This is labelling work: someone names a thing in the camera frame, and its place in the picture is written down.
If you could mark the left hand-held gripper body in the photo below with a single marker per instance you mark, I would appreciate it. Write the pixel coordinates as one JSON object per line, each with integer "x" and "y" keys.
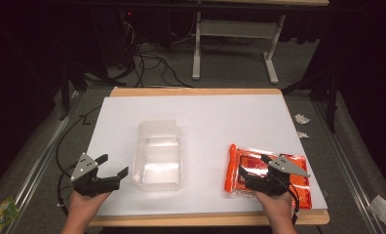
{"x": 84, "y": 166}

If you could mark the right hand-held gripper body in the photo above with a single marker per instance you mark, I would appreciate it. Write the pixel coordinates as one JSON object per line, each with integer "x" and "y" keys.
{"x": 287, "y": 166}

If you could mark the orange plastic packet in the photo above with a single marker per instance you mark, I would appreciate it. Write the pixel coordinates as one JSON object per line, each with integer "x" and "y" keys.
{"x": 234, "y": 169}

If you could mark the clear plastic container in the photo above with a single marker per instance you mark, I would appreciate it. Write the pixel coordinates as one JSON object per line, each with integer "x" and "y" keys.
{"x": 157, "y": 162}

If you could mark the person's left hand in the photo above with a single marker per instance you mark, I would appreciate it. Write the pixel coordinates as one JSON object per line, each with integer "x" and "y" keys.
{"x": 84, "y": 206}

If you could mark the person's right hand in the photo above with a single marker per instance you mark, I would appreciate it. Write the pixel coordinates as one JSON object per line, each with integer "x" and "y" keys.
{"x": 276, "y": 206}

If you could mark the crumpled white paper scrap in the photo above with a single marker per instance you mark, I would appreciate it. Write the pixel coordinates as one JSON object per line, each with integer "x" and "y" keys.
{"x": 301, "y": 119}
{"x": 303, "y": 134}

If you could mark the white table mat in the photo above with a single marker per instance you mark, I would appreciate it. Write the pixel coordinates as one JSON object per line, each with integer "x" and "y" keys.
{"x": 213, "y": 130}

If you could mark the black metal stand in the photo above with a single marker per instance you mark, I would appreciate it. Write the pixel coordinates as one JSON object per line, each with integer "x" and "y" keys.
{"x": 331, "y": 97}
{"x": 66, "y": 87}

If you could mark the wooden table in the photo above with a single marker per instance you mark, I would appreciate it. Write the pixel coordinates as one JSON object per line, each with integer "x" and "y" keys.
{"x": 197, "y": 91}

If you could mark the green yellow packet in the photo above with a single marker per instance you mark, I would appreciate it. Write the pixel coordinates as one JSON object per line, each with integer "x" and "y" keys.
{"x": 1, "y": 216}

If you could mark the white cloth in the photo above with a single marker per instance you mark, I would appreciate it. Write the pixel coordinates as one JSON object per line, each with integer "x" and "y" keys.
{"x": 384, "y": 211}

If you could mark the dark computer tower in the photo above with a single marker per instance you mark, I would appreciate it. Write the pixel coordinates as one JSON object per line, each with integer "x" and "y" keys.
{"x": 114, "y": 32}

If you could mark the metal floor rail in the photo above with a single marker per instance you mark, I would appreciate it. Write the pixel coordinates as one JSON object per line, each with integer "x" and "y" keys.
{"x": 343, "y": 162}
{"x": 35, "y": 169}

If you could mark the white frame desk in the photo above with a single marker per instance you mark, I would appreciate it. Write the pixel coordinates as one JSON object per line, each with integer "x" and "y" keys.
{"x": 236, "y": 28}

